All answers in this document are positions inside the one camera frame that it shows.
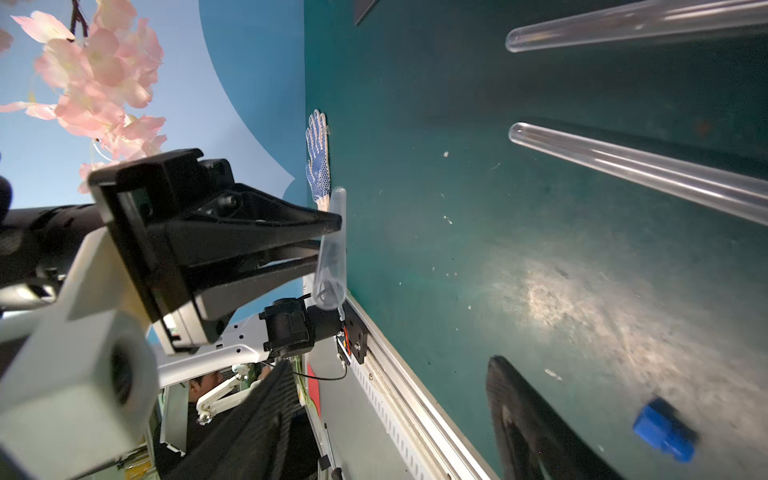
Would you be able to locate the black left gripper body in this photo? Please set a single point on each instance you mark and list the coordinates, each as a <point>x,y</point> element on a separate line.
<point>38,245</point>

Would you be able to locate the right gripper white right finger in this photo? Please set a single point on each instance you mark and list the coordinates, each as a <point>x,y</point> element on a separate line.
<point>533,441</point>

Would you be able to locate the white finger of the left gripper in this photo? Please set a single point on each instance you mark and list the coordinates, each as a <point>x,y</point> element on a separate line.
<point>224,299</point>

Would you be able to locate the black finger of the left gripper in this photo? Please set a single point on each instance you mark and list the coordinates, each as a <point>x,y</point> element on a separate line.
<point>238,222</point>

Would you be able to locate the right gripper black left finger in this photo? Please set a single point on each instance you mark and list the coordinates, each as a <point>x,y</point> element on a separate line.
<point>252,442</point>

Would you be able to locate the clear test tube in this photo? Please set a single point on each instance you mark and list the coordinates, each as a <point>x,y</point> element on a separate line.
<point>644,19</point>
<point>330,280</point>

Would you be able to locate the blue stopper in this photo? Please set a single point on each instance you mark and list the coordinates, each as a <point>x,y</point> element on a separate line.
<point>659,425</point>

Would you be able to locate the clear test tube diagonal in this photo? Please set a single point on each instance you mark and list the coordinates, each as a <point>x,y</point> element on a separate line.
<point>738,195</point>

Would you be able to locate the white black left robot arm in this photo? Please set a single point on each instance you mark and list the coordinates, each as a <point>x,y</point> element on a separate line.
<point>98,329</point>

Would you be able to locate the blue dotted work glove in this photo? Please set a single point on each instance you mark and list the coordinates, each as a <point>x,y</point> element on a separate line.
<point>317,167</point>

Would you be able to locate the pink cherry blossom tree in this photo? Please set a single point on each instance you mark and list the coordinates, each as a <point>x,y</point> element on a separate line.
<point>102,71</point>

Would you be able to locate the aluminium front rail base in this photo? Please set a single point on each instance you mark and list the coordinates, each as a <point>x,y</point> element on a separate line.
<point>374,419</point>

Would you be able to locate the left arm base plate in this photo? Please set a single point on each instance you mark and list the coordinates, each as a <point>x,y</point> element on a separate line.
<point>355,333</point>

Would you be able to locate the dark tree base plate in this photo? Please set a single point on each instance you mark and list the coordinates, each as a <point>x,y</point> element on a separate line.
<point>361,8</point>

